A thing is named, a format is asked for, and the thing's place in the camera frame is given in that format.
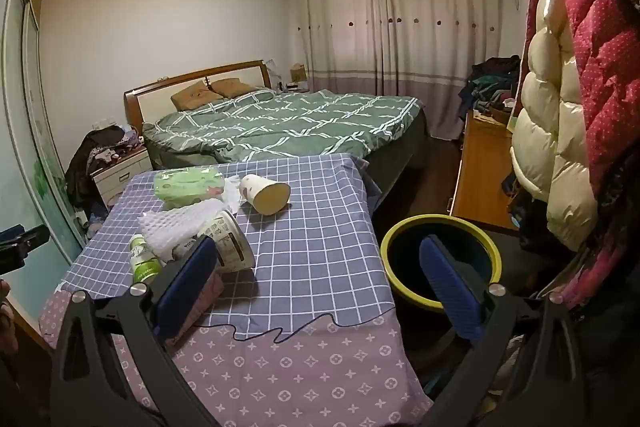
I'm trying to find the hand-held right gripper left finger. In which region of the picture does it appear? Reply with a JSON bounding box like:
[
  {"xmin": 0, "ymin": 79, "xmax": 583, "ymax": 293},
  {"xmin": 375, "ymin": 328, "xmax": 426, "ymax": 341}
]
[{"xmin": 50, "ymin": 234, "xmax": 221, "ymax": 427}]

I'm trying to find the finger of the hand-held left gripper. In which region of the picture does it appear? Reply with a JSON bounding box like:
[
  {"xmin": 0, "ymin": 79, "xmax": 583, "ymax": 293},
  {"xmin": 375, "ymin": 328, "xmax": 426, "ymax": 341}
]
[{"xmin": 0, "ymin": 224, "xmax": 51, "ymax": 273}]

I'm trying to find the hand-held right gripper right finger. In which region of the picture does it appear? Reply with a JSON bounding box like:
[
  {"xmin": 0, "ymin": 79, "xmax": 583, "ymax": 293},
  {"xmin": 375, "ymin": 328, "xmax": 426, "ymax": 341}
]
[{"xmin": 419, "ymin": 234, "xmax": 586, "ymax": 427}]

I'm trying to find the yellow-rimmed blue trash bin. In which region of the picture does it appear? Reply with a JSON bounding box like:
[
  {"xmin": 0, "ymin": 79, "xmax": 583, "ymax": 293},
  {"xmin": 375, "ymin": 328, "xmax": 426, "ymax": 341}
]
[{"xmin": 380, "ymin": 214, "xmax": 502, "ymax": 313}]

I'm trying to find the large printed paper tub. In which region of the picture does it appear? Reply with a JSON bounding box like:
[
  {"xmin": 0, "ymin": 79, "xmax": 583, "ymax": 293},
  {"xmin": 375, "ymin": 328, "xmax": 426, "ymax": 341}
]
[{"xmin": 197, "ymin": 210, "xmax": 257, "ymax": 272}]

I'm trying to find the green tissue pack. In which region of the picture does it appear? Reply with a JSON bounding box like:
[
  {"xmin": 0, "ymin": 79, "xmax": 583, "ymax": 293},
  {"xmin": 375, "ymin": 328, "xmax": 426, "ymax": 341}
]
[{"xmin": 152, "ymin": 166, "xmax": 224, "ymax": 210}]

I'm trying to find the white paper cup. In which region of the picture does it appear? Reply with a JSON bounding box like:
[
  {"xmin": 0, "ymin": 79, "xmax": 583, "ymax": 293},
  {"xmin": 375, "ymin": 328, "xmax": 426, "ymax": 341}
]
[{"xmin": 240, "ymin": 174, "xmax": 292, "ymax": 215}]

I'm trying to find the white bottle with green label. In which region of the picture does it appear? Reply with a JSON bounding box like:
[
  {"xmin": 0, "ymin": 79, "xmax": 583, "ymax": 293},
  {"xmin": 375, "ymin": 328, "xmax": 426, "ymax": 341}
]
[{"xmin": 128, "ymin": 234, "xmax": 166, "ymax": 285}]

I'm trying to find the white foam net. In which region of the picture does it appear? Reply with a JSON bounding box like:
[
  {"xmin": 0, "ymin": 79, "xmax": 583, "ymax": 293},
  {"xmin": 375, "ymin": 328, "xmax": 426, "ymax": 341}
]
[{"xmin": 137, "ymin": 198, "xmax": 226, "ymax": 258}]

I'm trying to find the clear plastic wrapper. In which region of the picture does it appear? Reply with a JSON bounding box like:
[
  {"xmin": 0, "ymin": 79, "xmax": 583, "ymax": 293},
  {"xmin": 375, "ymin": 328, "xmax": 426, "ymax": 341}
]
[{"xmin": 220, "ymin": 174, "xmax": 246, "ymax": 215}]

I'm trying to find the black bag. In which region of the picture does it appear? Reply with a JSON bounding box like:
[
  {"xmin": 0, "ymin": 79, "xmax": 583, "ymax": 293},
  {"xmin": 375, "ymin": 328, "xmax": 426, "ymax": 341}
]
[{"xmin": 505, "ymin": 172, "xmax": 551, "ymax": 253}]

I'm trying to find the dark clothes pile on nightstand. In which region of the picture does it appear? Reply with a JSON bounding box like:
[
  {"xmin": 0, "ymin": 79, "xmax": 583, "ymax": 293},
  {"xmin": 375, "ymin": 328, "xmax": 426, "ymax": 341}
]
[{"xmin": 65, "ymin": 124, "xmax": 146, "ymax": 208}]

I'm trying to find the wooden dresser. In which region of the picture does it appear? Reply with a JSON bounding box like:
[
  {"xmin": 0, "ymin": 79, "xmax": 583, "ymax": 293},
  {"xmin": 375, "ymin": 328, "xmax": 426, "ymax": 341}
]
[{"xmin": 450, "ymin": 110, "xmax": 521, "ymax": 230}]

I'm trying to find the white nightstand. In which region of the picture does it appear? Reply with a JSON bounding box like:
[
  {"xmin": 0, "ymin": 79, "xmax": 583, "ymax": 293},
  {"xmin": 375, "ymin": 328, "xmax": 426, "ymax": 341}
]
[{"xmin": 90, "ymin": 146, "xmax": 153, "ymax": 208}]

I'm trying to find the blue checked tablecloth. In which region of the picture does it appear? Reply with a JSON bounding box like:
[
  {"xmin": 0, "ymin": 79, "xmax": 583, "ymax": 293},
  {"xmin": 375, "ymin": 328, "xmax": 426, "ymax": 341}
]
[{"xmin": 60, "ymin": 153, "xmax": 401, "ymax": 340}]

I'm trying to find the sliding door wardrobe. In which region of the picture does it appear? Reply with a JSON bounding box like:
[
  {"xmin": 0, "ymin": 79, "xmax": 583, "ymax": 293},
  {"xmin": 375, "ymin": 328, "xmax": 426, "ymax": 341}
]
[{"xmin": 0, "ymin": 0, "xmax": 96, "ymax": 318}]

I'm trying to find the brown pillow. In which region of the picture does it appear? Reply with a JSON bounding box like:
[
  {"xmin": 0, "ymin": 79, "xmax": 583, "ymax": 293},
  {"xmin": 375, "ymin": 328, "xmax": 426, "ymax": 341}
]
[
  {"xmin": 211, "ymin": 78, "xmax": 257, "ymax": 99},
  {"xmin": 170, "ymin": 86, "xmax": 224, "ymax": 112}
]

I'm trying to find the green checked duvet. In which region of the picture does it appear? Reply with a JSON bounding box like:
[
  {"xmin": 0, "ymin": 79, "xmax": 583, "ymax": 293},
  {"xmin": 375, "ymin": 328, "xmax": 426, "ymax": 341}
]
[{"xmin": 142, "ymin": 90, "xmax": 426, "ymax": 168}]

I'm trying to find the white puffer jacket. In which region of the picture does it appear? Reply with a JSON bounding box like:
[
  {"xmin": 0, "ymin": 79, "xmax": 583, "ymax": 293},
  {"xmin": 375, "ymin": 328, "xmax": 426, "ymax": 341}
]
[{"xmin": 510, "ymin": 0, "xmax": 601, "ymax": 253}]

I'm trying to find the wooden bed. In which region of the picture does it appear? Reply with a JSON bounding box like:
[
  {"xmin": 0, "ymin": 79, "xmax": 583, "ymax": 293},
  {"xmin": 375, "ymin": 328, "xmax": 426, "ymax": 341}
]
[{"xmin": 124, "ymin": 60, "xmax": 430, "ymax": 188}]

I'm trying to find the mixed clothes pile on dresser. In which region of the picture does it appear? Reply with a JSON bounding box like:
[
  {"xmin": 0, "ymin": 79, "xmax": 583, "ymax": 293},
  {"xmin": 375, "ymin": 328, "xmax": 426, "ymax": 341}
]
[{"xmin": 459, "ymin": 54, "xmax": 523, "ymax": 118}]

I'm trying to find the pink and white curtain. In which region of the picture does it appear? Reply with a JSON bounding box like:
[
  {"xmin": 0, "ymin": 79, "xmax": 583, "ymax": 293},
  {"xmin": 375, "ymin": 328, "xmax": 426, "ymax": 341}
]
[{"xmin": 285, "ymin": 0, "xmax": 516, "ymax": 140}]

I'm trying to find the red dotted jacket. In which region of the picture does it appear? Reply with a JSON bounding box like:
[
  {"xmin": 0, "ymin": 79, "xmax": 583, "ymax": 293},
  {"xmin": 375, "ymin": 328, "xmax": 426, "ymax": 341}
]
[{"xmin": 530, "ymin": 0, "xmax": 640, "ymax": 308}]

